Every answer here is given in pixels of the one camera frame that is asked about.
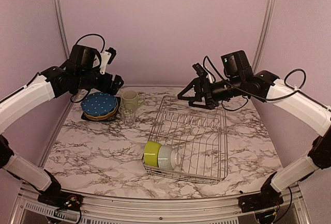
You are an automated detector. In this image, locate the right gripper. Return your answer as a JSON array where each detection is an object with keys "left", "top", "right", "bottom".
[{"left": 178, "top": 75, "right": 244, "bottom": 109}]

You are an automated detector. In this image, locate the pale green mug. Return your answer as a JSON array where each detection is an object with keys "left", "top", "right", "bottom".
[{"left": 121, "top": 91, "right": 145, "bottom": 108}]

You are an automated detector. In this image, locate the blue dotted plate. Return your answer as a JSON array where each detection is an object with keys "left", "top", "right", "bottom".
[{"left": 81, "top": 92, "right": 118, "bottom": 116}]

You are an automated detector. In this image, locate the clear glass cup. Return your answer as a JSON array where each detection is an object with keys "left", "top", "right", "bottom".
[{"left": 119, "top": 103, "right": 137, "bottom": 126}]

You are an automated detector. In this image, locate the yellow dotted plate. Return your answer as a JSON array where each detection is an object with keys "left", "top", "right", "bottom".
[{"left": 81, "top": 106, "right": 118, "bottom": 121}]

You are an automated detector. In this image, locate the black floral square plate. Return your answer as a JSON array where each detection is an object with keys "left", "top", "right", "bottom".
[{"left": 81, "top": 97, "right": 121, "bottom": 122}]

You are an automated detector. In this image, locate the lime green bowl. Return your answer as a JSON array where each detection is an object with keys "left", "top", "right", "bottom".
[{"left": 144, "top": 141, "right": 162, "bottom": 167}]

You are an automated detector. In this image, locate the white striped bowl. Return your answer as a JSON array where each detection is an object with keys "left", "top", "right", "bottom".
[{"left": 158, "top": 145, "right": 182, "bottom": 170}]

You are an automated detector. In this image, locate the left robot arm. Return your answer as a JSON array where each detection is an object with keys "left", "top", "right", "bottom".
[{"left": 1, "top": 44, "right": 124, "bottom": 206}]

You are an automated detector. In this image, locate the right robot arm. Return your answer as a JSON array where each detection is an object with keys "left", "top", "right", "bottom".
[{"left": 177, "top": 50, "right": 330, "bottom": 212}]

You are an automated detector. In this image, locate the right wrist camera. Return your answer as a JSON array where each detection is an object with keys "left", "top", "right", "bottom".
[{"left": 192, "top": 63, "right": 216, "bottom": 83}]

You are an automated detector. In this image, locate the wire dish rack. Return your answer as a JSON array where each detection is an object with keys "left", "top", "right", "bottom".
[{"left": 144, "top": 96, "right": 228, "bottom": 184}]

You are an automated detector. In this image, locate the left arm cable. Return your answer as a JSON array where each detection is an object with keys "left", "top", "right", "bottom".
[{"left": 69, "top": 34, "right": 107, "bottom": 103}]

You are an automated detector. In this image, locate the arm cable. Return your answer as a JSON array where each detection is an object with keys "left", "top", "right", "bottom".
[
  {"left": 202, "top": 55, "right": 307, "bottom": 112},
  {"left": 69, "top": 34, "right": 107, "bottom": 103}
]

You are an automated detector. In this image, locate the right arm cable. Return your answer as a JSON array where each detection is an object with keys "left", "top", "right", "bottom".
[{"left": 202, "top": 55, "right": 307, "bottom": 112}]

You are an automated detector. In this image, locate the left aluminium frame post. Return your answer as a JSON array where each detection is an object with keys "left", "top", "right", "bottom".
[{"left": 52, "top": 0, "right": 70, "bottom": 59}]

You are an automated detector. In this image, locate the aluminium frame post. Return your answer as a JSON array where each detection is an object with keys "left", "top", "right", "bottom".
[
  {"left": 52, "top": 0, "right": 70, "bottom": 59},
  {"left": 252, "top": 0, "right": 276, "bottom": 72}
]

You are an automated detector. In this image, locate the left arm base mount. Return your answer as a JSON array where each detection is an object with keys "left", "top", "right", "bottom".
[{"left": 38, "top": 191, "right": 83, "bottom": 212}]

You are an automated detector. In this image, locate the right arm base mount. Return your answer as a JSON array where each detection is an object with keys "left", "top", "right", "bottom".
[{"left": 238, "top": 191, "right": 284, "bottom": 213}]

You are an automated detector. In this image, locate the right aluminium frame post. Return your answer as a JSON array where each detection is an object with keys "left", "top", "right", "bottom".
[{"left": 252, "top": 0, "right": 276, "bottom": 72}]

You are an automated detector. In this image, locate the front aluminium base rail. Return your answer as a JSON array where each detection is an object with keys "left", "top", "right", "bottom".
[{"left": 9, "top": 184, "right": 311, "bottom": 223}]

